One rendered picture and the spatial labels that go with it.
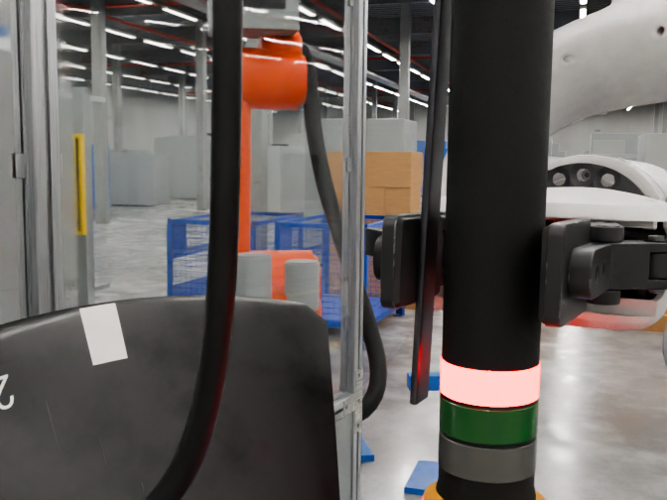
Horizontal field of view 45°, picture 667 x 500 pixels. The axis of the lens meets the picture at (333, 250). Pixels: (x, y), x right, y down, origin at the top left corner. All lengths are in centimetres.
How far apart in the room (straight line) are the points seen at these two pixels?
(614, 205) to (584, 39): 25
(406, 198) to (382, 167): 41
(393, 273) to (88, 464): 17
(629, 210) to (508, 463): 11
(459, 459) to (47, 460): 18
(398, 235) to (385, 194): 794
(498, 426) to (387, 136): 1053
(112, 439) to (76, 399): 3
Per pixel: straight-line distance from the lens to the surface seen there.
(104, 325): 40
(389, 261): 27
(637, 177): 43
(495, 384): 27
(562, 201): 33
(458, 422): 27
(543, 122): 27
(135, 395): 38
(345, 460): 182
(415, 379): 29
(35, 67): 104
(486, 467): 28
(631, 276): 29
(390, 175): 817
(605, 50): 56
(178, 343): 40
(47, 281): 105
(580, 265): 26
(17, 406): 38
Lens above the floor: 152
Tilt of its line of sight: 7 degrees down
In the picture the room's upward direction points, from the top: 1 degrees clockwise
